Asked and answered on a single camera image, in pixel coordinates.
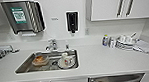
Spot chrome faucet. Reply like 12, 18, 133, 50
44, 37, 59, 52

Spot brown bowl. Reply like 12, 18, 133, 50
30, 54, 48, 68

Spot dish drying rack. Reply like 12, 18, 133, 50
0, 43, 22, 65

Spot small sink soap pump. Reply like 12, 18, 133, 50
64, 43, 70, 51

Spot white wall cabinet three handles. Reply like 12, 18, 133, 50
84, 0, 149, 23

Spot black soap dispenser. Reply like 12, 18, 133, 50
65, 10, 81, 35

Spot small clear bottle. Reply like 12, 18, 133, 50
108, 36, 116, 49

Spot stainless steel sink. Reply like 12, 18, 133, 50
13, 48, 82, 76

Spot steel paper towel dispenser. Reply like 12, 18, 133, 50
0, 0, 47, 37

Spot white cup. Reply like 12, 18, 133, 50
56, 51, 77, 70

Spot stainless steel dishwasher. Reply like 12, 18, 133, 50
86, 72, 146, 82

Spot white wall outlet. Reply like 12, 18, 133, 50
85, 27, 91, 35

